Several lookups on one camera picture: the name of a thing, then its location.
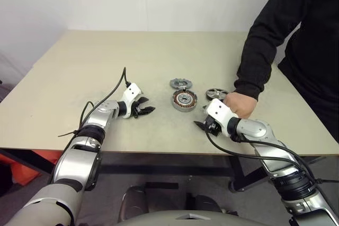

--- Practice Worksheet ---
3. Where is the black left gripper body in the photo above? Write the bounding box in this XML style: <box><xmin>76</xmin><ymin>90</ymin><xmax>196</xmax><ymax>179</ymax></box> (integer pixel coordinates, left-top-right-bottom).
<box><xmin>129</xmin><ymin>100</ymin><xmax>145</xmax><ymax>119</ymax></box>

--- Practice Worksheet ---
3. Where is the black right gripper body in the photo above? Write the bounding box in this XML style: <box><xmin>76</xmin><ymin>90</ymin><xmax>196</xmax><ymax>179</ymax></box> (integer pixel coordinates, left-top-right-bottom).
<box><xmin>202</xmin><ymin>116</ymin><xmax>224</xmax><ymax>137</ymax></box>

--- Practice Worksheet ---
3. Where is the round metal motor housing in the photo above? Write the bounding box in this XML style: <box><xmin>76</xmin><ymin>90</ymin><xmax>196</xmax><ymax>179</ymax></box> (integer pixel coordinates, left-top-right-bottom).
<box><xmin>171</xmin><ymin>89</ymin><xmax>199</xmax><ymax>113</ymax></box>

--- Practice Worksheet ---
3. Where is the silver spoked rotor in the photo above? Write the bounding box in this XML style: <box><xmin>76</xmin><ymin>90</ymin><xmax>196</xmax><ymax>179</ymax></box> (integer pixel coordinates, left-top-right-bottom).
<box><xmin>206</xmin><ymin>87</ymin><xmax>229</xmax><ymax>101</ymax></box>

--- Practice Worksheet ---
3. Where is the grey round motor lid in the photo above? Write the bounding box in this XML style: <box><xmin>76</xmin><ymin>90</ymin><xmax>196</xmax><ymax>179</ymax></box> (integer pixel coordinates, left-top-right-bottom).
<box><xmin>169</xmin><ymin>78</ymin><xmax>194</xmax><ymax>91</ymax></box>

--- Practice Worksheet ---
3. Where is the person's bare hand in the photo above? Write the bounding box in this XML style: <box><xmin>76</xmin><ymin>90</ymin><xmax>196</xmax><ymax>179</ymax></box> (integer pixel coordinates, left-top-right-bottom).
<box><xmin>224</xmin><ymin>92</ymin><xmax>258</xmax><ymax>120</ymax></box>

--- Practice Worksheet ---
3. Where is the dark rounded shape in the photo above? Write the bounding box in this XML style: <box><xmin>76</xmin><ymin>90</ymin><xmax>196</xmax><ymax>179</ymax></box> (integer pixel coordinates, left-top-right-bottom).
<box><xmin>185</xmin><ymin>194</ymin><xmax>224</xmax><ymax>214</ymax></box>
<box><xmin>118</xmin><ymin>185</ymin><xmax>149</xmax><ymax>223</ymax></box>

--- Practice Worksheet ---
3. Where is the grey robot torso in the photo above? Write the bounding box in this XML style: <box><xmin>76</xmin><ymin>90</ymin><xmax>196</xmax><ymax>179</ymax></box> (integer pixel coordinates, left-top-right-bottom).
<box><xmin>116</xmin><ymin>210</ymin><xmax>269</xmax><ymax>226</ymax></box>

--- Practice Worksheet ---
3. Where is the person's black-sleeved arm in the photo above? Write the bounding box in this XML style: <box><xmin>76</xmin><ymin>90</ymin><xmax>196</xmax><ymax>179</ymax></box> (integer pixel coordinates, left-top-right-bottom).
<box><xmin>234</xmin><ymin>0</ymin><xmax>315</xmax><ymax>102</ymax></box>

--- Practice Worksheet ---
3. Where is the person's black torso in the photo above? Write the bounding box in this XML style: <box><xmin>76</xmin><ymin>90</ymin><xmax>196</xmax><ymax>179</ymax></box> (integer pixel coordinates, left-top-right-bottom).
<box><xmin>276</xmin><ymin>0</ymin><xmax>339</xmax><ymax>143</ymax></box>

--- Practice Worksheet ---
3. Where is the orange object under table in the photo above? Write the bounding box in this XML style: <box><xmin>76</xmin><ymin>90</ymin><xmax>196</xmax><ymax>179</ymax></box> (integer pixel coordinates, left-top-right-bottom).
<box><xmin>0</xmin><ymin>149</ymin><xmax>62</xmax><ymax>186</ymax></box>

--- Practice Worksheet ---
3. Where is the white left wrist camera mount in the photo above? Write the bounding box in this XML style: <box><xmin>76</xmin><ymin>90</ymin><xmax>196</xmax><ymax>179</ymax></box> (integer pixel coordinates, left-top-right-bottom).
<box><xmin>122</xmin><ymin>82</ymin><xmax>144</xmax><ymax>119</ymax></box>

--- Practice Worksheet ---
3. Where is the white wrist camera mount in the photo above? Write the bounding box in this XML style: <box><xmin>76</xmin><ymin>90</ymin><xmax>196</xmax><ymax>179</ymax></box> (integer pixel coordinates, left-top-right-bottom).
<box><xmin>122</xmin><ymin>82</ymin><xmax>144</xmax><ymax>119</ymax></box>
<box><xmin>205</xmin><ymin>98</ymin><xmax>239</xmax><ymax>137</ymax></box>

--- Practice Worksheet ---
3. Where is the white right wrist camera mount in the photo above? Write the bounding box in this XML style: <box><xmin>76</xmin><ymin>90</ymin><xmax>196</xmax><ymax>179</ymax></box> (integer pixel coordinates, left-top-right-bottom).
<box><xmin>205</xmin><ymin>98</ymin><xmax>239</xmax><ymax>137</ymax></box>

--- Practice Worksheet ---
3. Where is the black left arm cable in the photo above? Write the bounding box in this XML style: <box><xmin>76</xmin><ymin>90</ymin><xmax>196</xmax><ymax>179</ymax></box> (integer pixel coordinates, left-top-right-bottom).
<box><xmin>79</xmin><ymin>67</ymin><xmax>132</xmax><ymax>131</ymax></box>

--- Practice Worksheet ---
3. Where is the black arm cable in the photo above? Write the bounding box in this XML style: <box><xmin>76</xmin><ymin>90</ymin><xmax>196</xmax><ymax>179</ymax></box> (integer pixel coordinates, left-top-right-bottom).
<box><xmin>206</xmin><ymin>130</ymin><xmax>318</xmax><ymax>184</ymax></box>
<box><xmin>79</xmin><ymin>67</ymin><xmax>132</xmax><ymax>131</ymax></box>

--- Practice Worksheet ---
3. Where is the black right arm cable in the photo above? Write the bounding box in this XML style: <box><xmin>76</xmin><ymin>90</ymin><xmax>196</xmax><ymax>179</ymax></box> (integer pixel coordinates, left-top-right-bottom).
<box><xmin>206</xmin><ymin>130</ymin><xmax>318</xmax><ymax>184</ymax></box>

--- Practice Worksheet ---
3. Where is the black table frame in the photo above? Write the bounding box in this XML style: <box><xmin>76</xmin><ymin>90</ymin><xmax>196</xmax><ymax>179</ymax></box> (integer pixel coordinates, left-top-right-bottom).
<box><xmin>0</xmin><ymin>148</ymin><xmax>327</xmax><ymax>193</ymax></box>

